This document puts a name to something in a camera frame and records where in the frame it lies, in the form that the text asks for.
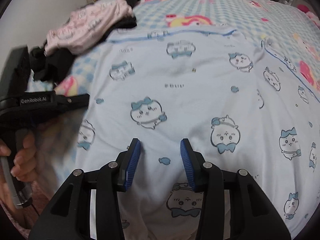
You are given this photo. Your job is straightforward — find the person's left hand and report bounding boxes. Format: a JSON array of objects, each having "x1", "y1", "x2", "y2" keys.
[{"x1": 11, "y1": 131, "x2": 37, "y2": 182}]

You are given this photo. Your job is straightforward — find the black garment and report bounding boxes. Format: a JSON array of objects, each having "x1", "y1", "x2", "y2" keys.
[{"x1": 29, "y1": 0, "x2": 141, "y2": 83}]

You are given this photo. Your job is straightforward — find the pink cartoon pajama garment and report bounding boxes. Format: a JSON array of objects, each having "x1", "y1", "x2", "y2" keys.
[{"x1": 44, "y1": 0, "x2": 133, "y2": 56}]

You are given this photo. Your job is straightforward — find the pink plush toy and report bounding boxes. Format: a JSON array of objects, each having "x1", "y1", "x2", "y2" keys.
[{"x1": 305, "y1": 10, "x2": 320, "y2": 28}]

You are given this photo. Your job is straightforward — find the light blue cartoon pajama pants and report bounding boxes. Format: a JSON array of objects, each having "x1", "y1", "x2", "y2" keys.
[{"x1": 53, "y1": 26, "x2": 320, "y2": 240}]

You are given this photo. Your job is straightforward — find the blue checkered cartoon blanket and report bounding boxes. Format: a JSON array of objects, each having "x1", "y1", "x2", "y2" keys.
[{"x1": 26, "y1": 0, "x2": 320, "y2": 98}]

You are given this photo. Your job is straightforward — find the red round plush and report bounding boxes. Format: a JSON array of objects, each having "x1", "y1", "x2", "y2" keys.
[{"x1": 297, "y1": 4, "x2": 310, "y2": 14}]

